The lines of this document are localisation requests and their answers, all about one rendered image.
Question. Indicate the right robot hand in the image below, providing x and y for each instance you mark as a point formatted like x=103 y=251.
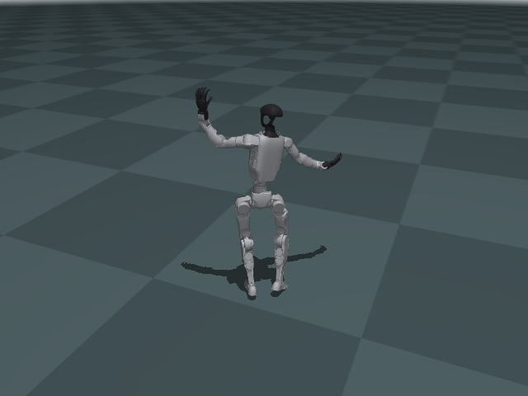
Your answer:
x=333 y=162

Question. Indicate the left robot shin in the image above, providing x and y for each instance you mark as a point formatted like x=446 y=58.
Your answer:
x=248 y=262

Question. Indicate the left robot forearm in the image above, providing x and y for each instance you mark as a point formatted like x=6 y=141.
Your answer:
x=209 y=130

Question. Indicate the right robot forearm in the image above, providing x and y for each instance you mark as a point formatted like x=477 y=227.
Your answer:
x=309 y=162

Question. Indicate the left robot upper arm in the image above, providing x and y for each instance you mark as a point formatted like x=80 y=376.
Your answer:
x=247 y=141

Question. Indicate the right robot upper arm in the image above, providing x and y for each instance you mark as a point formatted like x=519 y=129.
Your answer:
x=292 y=150

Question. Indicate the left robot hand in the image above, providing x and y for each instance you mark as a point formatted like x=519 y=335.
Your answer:
x=201 y=101

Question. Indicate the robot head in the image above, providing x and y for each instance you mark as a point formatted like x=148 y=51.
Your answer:
x=272 y=111

